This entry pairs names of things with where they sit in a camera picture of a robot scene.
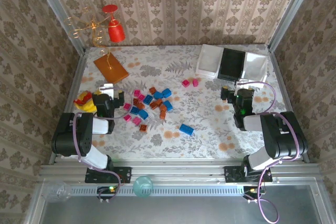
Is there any yellow toy banana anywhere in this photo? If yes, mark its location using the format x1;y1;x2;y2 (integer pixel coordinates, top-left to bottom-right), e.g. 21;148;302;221
75;90;102;113

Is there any black square container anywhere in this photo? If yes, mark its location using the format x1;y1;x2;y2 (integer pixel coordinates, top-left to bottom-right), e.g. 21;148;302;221
217;47;246;80

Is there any gold wire stand orange base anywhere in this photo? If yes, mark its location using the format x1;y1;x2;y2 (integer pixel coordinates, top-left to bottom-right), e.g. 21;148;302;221
65;7;130;86

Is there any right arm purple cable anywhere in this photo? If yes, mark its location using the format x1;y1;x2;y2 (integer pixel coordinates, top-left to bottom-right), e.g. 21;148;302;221
237;81;302;223

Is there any small black circuit board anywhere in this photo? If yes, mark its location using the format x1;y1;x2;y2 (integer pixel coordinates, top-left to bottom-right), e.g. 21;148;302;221
97;186;118;200
243;186;263;199

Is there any aluminium table side rail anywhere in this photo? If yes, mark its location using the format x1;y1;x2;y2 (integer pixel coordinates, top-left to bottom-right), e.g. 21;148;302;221
267;47;310;163
48;50;87;164

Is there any red toy fries box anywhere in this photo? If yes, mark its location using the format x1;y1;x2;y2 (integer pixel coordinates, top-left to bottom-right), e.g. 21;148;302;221
74;90;92;106

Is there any floral table cloth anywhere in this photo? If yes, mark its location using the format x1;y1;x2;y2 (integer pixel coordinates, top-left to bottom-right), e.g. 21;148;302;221
62;45;301;159

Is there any teal glass cup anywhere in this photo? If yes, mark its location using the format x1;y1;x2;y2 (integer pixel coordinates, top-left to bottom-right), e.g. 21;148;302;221
132;176;154;198

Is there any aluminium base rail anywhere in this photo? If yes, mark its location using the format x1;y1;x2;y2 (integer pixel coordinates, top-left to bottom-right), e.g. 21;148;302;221
39;158;321;183

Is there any clear plastic cup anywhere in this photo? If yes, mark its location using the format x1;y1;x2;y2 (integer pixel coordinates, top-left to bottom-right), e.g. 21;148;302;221
43;181;72;203

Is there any aluminium frame post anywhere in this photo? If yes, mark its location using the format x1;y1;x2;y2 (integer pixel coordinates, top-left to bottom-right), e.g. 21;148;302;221
267;0;320;51
30;0;86;56

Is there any red plastic goblet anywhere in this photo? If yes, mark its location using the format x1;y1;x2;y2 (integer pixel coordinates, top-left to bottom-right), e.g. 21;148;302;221
101;4;126;43

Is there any long blue lego brick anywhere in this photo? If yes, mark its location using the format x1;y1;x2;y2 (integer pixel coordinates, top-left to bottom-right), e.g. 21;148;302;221
179;123;195;136

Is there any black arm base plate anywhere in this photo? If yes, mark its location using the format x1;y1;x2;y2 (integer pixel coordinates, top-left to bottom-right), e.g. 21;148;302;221
224;165;273;183
85;166;132;184

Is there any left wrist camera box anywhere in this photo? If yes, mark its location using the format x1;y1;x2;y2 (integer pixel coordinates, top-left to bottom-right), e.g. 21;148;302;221
99;83;116;99

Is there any grey slotted cable duct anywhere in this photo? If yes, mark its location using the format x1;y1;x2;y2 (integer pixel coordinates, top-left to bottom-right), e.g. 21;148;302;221
70;185;246;197

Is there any white square container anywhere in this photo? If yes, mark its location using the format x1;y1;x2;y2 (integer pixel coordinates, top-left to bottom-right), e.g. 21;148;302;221
241;52;269;88
195;44;224;78

